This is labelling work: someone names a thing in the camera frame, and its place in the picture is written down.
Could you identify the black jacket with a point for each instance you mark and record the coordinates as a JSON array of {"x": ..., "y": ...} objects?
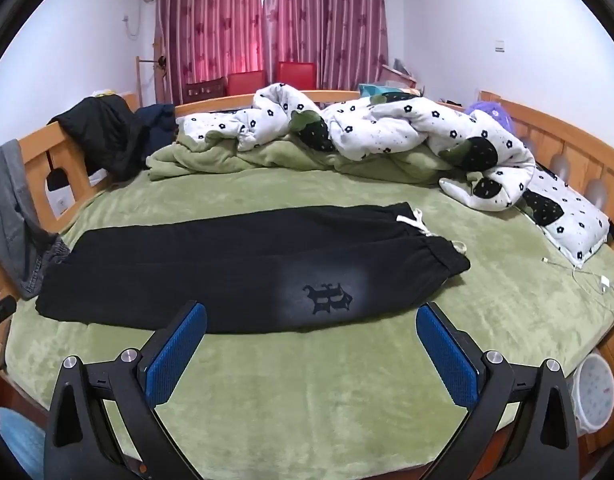
[{"x": 97, "y": 130}]

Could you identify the dark wooden chair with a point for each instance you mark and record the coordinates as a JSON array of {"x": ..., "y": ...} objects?
[{"x": 204, "y": 91}]

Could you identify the white floral quilt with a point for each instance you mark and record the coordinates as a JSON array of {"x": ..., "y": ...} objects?
[{"x": 387, "y": 120}]

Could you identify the grey jeans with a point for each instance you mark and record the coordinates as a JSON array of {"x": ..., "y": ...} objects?
[{"x": 12, "y": 210}]

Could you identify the green fleece blanket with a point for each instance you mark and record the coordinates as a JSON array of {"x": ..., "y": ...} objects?
[{"x": 202, "y": 157}]

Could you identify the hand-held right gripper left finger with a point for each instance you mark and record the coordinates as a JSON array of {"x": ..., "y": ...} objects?
[{"x": 177, "y": 355}]

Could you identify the person's leg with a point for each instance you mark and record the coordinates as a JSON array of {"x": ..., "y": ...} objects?
[{"x": 19, "y": 445}]

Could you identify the wooden bed frame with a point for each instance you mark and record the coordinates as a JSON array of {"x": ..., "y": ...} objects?
[{"x": 37, "y": 160}]

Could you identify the wooden coat rack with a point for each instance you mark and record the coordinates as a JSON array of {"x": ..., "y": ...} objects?
[{"x": 138, "y": 80}]

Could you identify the white floral pillow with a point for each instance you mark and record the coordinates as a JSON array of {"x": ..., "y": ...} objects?
[{"x": 572, "y": 215}]

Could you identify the navy garment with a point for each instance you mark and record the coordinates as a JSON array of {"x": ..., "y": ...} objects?
[{"x": 154, "y": 130}]

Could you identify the white wall switch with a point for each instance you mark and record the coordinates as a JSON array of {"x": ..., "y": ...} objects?
[{"x": 500, "y": 46}]

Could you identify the white plastic basket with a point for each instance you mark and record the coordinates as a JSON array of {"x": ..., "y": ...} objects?
[{"x": 594, "y": 390}]

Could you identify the red chair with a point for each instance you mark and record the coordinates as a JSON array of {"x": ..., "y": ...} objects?
[
  {"x": 246, "y": 82},
  {"x": 297, "y": 76}
]

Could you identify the wooden shelf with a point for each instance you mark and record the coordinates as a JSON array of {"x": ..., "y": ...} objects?
[{"x": 402, "y": 77}]

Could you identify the white charger plug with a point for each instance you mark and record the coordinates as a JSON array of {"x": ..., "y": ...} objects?
[{"x": 606, "y": 284}]

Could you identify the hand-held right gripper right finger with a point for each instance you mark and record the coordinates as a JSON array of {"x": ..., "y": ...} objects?
[{"x": 444, "y": 355}]

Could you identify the black pants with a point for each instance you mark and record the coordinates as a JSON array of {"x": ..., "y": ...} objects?
[{"x": 237, "y": 270}]

